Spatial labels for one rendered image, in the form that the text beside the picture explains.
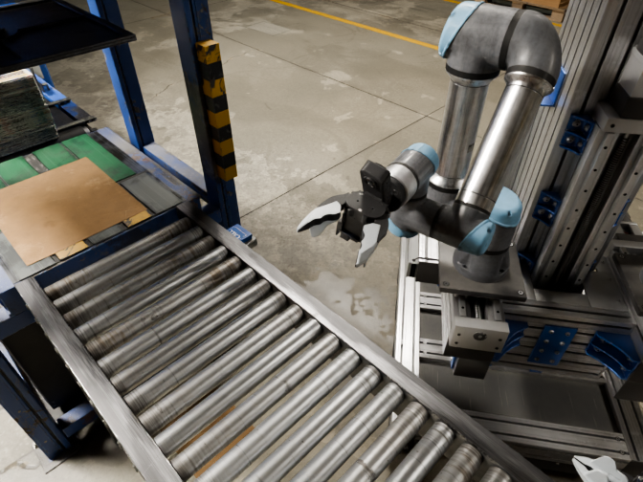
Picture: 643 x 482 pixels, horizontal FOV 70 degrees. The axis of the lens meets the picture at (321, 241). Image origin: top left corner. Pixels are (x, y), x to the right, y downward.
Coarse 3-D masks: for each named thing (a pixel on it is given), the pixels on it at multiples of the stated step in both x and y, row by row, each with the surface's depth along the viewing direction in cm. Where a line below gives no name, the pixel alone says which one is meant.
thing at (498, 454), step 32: (192, 224) 148; (256, 256) 134; (288, 288) 124; (320, 320) 116; (384, 352) 109; (384, 384) 107; (416, 384) 102; (448, 416) 97; (480, 448) 92; (512, 480) 88; (544, 480) 87
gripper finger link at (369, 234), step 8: (368, 224) 76; (376, 224) 76; (368, 232) 74; (376, 232) 74; (368, 240) 73; (376, 240) 73; (360, 248) 73; (368, 248) 72; (376, 248) 74; (360, 256) 71; (368, 256) 72; (360, 264) 71
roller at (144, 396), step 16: (272, 304) 120; (240, 320) 116; (256, 320) 117; (224, 336) 113; (240, 336) 115; (192, 352) 109; (208, 352) 110; (176, 368) 106; (192, 368) 107; (144, 384) 103; (160, 384) 103; (176, 384) 105; (128, 400) 100; (144, 400) 101
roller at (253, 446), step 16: (352, 352) 109; (336, 368) 106; (352, 368) 108; (304, 384) 104; (320, 384) 103; (336, 384) 105; (288, 400) 100; (304, 400) 100; (320, 400) 102; (272, 416) 97; (288, 416) 97; (256, 432) 94; (272, 432) 95; (240, 448) 92; (256, 448) 92; (224, 464) 90; (240, 464) 90; (208, 480) 87; (224, 480) 88
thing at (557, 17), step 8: (480, 0) 615; (512, 0) 587; (520, 0) 583; (528, 0) 575; (536, 0) 569; (544, 0) 562; (552, 0) 556; (560, 0) 551; (568, 0) 567; (520, 8) 585; (544, 8) 565; (552, 8) 559; (560, 8) 555; (552, 16) 564; (560, 16) 558
